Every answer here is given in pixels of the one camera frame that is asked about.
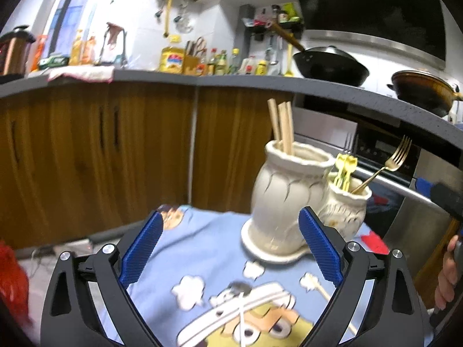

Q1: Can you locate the green white box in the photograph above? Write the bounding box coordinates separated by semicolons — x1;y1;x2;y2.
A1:
38;53;70;70

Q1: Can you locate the built-in steel oven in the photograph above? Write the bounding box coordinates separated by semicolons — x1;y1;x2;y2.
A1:
297;116;463;297

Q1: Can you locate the black range hood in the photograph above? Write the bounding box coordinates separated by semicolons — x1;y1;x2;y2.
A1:
289;0;463;62

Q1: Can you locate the orange dish soap bottle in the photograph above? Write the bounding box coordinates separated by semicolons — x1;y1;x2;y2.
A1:
85;36;98;65

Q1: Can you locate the yellow hanging spatula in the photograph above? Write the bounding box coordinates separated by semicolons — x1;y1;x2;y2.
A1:
284;43;294;77

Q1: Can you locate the gold metal fork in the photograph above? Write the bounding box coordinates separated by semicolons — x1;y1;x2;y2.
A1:
349;135;413;194

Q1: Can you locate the person's right hand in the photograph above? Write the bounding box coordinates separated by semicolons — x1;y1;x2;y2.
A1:
435;238;459;309

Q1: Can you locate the black wall rack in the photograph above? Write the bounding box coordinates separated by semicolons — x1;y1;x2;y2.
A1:
240;3;304;42

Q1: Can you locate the cream ceramic utensil holder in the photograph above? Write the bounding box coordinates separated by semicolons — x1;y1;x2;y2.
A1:
240;140;372;264

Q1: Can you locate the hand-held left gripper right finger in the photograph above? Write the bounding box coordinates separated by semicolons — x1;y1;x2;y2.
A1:
298;206;425;347

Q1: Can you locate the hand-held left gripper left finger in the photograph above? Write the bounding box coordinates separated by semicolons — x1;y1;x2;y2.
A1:
40;210;164;347

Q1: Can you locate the yellow hanging stick utensil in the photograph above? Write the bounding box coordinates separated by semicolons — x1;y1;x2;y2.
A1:
163;0;173;38

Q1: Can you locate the blue cartoon printed cloth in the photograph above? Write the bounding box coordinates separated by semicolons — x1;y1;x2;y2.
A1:
126;204;435;347

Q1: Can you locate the yellow plastic fork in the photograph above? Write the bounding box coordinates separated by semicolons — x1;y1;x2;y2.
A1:
335;154;350;189
345;155;358;189

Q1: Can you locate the grey kitchen countertop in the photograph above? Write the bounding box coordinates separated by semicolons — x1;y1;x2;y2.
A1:
0;68;463;149

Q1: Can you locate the metal kitchen faucet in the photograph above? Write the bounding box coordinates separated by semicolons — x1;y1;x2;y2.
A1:
96;25;129;69

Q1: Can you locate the red plastic bag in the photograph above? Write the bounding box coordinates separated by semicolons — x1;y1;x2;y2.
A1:
0;240;31;333

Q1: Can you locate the row of sauce bottles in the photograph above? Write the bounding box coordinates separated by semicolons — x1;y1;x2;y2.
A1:
198;48;269;76

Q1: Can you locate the copper electric kettle pot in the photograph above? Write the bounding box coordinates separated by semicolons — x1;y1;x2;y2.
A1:
0;25;37;78

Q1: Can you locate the wooden knife block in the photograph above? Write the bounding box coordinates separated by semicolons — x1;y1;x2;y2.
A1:
182;38;208;76

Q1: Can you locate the kitchen window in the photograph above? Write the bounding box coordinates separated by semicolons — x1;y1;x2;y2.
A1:
47;0;98;62

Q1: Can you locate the brown cooking pot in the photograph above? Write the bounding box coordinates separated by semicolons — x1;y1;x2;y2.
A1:
387;70;463;118

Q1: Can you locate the pink rag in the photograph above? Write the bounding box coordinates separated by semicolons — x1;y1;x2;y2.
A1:
106;23;125;49

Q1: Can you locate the yellow dish soap bottle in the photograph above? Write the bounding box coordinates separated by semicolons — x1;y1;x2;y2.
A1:
70;30;85;66

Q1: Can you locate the yellow cooking oil bottle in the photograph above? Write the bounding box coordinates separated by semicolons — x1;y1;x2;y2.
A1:
158;46;185;74

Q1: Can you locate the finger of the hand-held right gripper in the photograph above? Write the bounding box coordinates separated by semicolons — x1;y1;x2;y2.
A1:
416;177;463;222

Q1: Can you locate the orange packet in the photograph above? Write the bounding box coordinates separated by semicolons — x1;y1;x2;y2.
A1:
31;35;49;73

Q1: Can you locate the wooden kitchen cabinet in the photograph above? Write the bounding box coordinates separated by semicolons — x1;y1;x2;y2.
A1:
0;80;297;250

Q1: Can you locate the black wok with wooden handle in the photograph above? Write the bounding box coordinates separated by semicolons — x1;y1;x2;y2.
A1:
271;22;370;87

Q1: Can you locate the white pink towel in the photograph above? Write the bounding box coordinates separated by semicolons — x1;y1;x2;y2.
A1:
47;66;114;82

